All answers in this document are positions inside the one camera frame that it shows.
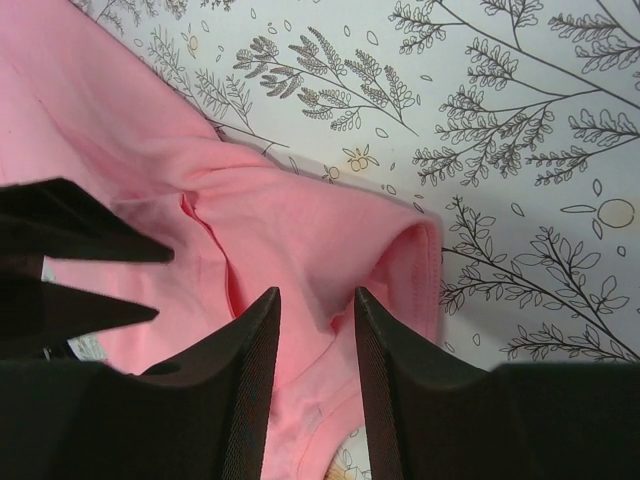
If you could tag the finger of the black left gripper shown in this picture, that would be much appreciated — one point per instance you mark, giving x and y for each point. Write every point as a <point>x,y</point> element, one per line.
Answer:
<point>36,315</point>
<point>57,218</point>

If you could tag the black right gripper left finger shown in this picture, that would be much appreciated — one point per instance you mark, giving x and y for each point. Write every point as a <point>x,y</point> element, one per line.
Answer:
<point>200,414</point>

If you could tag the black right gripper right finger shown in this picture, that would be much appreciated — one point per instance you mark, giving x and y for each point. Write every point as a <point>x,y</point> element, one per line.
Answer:
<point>430,415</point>

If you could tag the pink t shirt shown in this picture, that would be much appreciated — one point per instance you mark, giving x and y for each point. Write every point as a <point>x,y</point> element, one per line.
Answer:
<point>76,104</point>

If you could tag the floral patterned table mat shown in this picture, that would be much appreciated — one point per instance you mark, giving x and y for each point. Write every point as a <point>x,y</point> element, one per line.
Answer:
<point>512,125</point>

